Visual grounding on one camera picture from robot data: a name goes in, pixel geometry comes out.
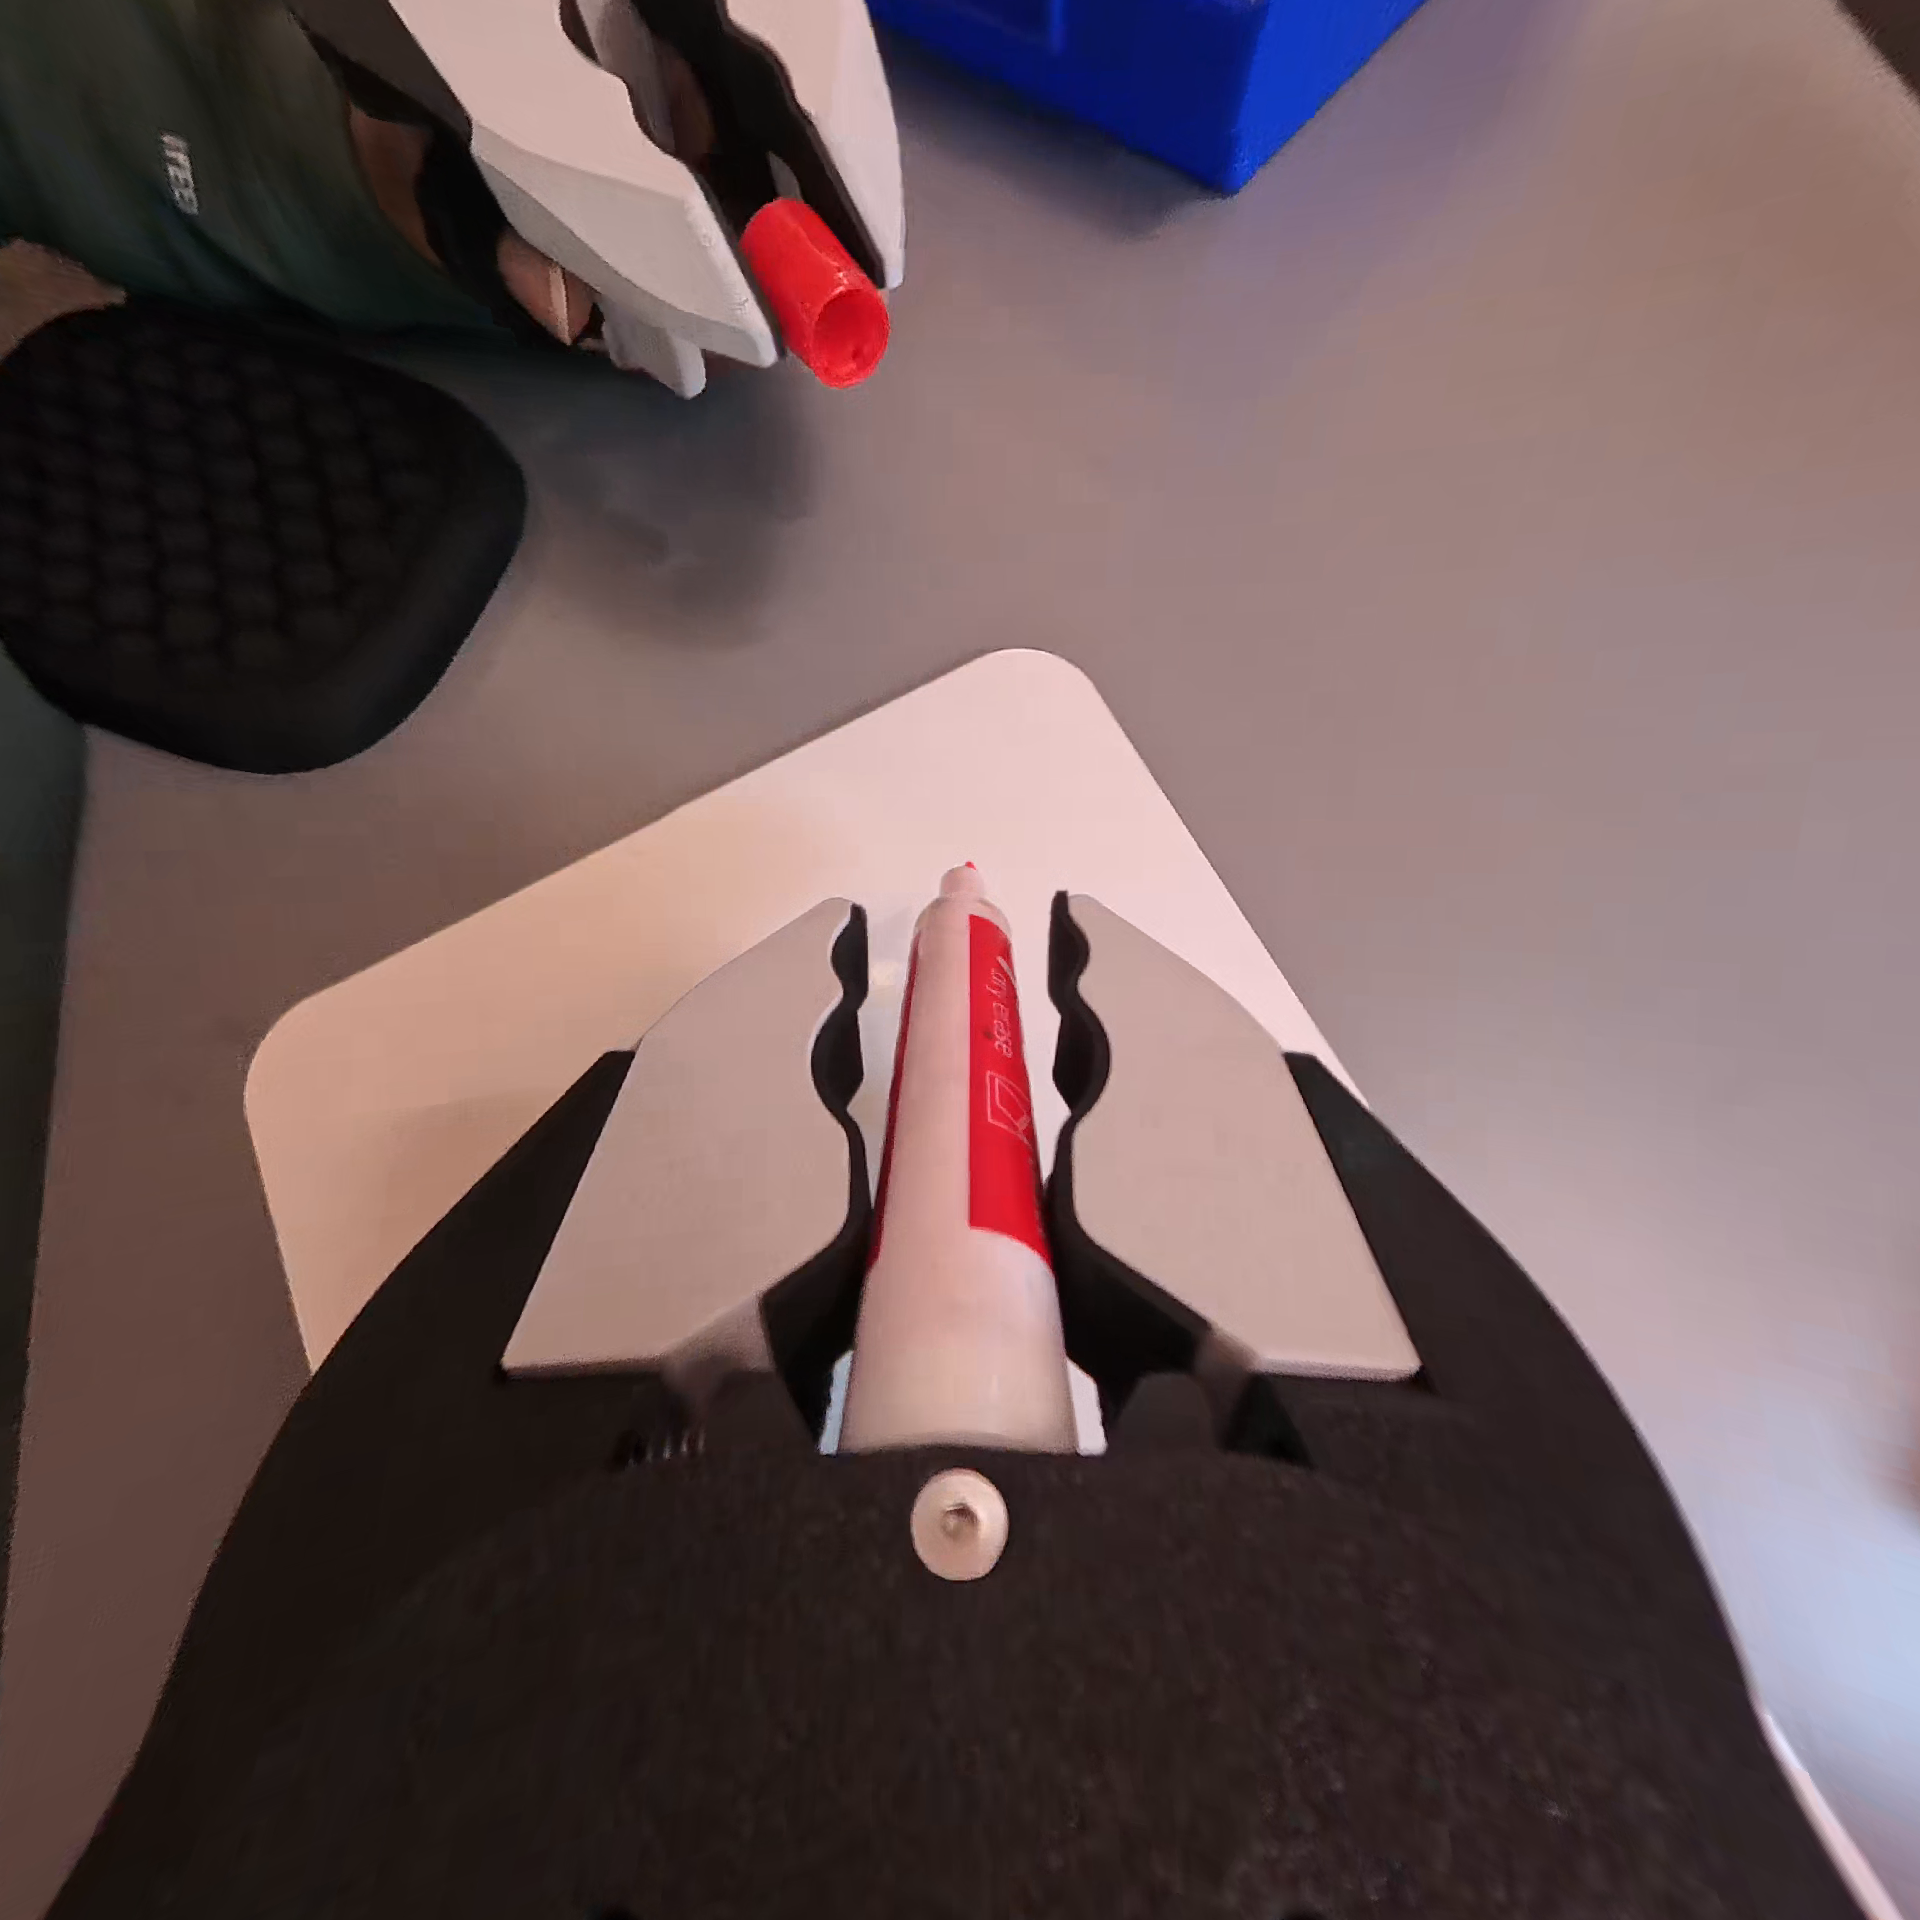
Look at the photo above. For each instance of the blue open-front storage bin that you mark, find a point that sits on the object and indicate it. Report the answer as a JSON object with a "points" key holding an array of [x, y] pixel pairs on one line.
{"points": [[1171, 60]]}

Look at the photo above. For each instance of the red whiteboard marker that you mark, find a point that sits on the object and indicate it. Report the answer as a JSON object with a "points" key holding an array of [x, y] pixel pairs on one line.
{"points": [[955, 1259]]}

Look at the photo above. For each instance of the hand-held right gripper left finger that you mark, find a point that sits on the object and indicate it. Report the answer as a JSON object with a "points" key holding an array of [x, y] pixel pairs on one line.
{"points": [[674, 1229]]}

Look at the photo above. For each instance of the person's left forearm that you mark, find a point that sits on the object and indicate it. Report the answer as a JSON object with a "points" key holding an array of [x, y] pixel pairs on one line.
{"points": [[165, 135]]}

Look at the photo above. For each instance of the person's left hand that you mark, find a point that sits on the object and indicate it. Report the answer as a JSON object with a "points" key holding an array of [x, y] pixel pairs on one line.
{"points": [[546, 295]]}

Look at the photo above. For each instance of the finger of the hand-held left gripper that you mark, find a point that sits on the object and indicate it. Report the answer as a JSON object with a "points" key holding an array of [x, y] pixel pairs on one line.
{"points": [[842, 106], [585, 164]]}

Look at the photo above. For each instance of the red marker cap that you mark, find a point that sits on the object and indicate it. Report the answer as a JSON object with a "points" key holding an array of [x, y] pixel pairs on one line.
{"points": [[816, 295]]}

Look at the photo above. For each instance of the white whiteboard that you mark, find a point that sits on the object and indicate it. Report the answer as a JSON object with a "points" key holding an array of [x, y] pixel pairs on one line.
{"points": [[1019, 780]]}

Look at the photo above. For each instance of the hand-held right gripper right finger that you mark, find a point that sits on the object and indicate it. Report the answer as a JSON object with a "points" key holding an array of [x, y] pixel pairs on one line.
{"points": [[1247, 1229]]}

